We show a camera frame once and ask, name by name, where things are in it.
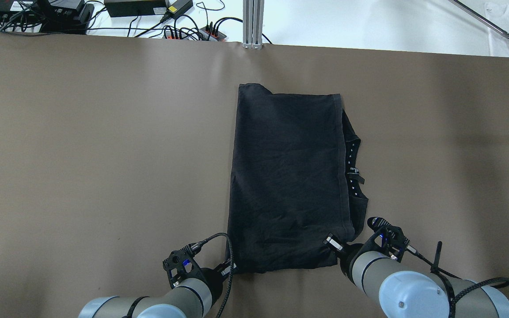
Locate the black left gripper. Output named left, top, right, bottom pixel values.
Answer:
left=201, top=262, right=237, bottom=296

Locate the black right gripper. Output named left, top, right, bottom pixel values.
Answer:
left=324, top=234, right=363, bottom=276

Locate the black printed t-shirt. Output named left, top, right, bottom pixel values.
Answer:
left=228, top=84, right=369, bottom=274

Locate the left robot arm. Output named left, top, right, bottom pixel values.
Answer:
left=78, top=260, right=236, bottom=318

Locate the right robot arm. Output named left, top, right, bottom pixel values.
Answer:
left=323, top=233, right=509, bottom=318

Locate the metal rod with hook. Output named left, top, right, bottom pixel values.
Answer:
left=449, top=0, right=509, bottom=40

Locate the black power adapter brick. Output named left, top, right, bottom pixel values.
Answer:
left=103, top=0, right=169, bottom=18

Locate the black mini computer red logo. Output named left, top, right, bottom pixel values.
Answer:
left=0, top=0, right=96, bottom=34

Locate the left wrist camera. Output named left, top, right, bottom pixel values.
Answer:
left=162, top=242, right=206, bottom=288

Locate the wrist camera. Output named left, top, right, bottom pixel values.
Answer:
left=162, top=242, right=206, bottom=288
left=367, top=216, right=418, bottom=262

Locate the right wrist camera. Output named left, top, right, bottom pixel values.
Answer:
left=367, top=216, right=418, bottom=262

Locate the aluminium vertical post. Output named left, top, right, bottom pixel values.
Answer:
left=242, top=0, right=264, bottom=49

